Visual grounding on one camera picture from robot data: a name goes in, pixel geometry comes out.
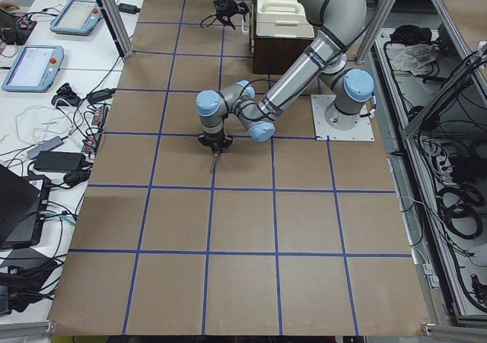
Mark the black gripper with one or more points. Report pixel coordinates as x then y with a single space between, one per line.
214 141
224 4

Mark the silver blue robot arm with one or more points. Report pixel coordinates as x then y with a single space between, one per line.
208 21
339 24

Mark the white plastic storage box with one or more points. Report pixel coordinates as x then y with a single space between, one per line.
282 19

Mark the dark brown wooden cabinet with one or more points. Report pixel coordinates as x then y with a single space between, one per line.
274 56

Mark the upper teach pendant tablet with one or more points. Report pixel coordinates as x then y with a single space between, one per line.
78 17

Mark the teach pendant tablet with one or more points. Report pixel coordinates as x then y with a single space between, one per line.
78 17
34 69

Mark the black power adapter brick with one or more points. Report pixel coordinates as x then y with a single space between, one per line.
59 162

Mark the lower teach pendant tablet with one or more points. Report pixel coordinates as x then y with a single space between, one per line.
34 69

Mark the black laptop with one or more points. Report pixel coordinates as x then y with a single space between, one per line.
23 205

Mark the aluminium frame post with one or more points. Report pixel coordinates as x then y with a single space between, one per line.
116 27

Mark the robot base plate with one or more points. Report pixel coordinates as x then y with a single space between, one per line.
331 125

